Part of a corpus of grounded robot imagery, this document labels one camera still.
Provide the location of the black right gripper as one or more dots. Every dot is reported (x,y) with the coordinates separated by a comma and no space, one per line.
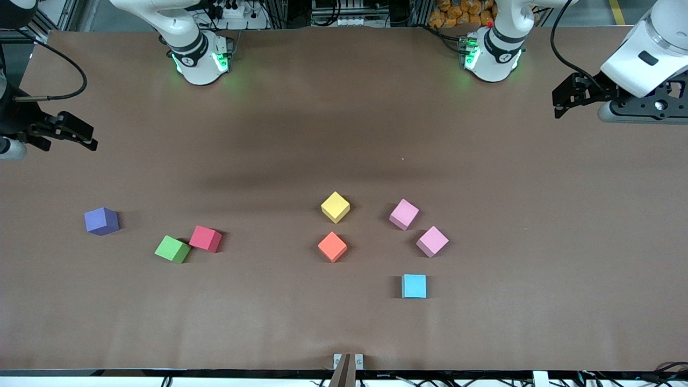
(16,117)

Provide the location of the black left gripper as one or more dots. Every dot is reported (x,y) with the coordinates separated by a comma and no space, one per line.
(595,89)

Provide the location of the green foam block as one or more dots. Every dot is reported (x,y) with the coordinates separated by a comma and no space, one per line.
(172,249)

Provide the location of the red foam block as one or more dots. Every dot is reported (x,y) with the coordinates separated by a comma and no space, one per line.
(205,238)

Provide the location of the pink foam block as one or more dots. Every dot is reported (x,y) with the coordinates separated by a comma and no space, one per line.
(432,241)
(403,214)

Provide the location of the yellow foam block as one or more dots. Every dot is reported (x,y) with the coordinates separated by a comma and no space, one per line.
(335,207)

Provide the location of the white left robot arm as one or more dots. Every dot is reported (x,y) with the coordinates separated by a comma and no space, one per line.
(494,54)

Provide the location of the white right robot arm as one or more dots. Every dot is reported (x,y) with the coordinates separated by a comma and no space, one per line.
(188,32)

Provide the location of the purple foam block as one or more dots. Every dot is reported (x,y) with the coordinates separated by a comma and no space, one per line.
(99,220)

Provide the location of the bag of orange objects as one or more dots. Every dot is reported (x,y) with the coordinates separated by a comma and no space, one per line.
(462,13)

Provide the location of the white power strip with plugs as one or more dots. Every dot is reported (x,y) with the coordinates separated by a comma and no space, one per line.
(236,11)

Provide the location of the light blue foam block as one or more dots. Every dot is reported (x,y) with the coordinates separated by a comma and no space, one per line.
(414,286)

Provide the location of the orange foam block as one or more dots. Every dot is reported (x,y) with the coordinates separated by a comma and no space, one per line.
(332,246)

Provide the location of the small white block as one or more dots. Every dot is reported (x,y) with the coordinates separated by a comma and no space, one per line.
(540,379)

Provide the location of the aluminium frame profile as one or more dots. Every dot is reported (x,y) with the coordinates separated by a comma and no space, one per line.
(59,13)

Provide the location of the small metal bracket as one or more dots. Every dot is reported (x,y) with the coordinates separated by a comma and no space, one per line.
(359,361)

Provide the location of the brown camera pole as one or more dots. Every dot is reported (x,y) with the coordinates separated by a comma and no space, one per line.
(343,373)

